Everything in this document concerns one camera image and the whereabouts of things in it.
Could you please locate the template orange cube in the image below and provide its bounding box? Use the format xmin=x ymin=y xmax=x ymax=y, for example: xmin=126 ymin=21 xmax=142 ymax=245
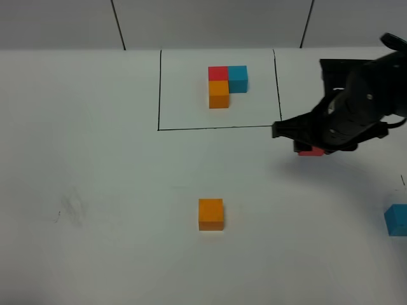
xmin=209 ymin=81 xmax=230 ymax=109

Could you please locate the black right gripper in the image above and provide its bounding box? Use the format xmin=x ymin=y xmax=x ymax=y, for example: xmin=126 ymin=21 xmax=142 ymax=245
xmin=272 ymin=91 xmax=389 ymax=154

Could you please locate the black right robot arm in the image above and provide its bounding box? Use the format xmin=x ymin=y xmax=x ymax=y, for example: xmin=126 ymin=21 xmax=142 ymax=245
xmin=272 ymin=32 xmax=406 ymax=154

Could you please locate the white template sheet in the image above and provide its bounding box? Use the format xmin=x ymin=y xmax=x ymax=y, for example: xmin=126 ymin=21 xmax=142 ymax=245
xmin=160 ymin=49 xmax=280 ymax=130

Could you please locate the template blue cube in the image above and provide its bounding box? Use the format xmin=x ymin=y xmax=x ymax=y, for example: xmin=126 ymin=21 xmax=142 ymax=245
xmin=228 ymin=65 xmax=248 ymax=93

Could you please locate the template red cube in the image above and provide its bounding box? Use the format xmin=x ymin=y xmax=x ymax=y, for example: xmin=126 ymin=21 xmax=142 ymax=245
xmin=208 ymin=66 xmax=229 ymax=81

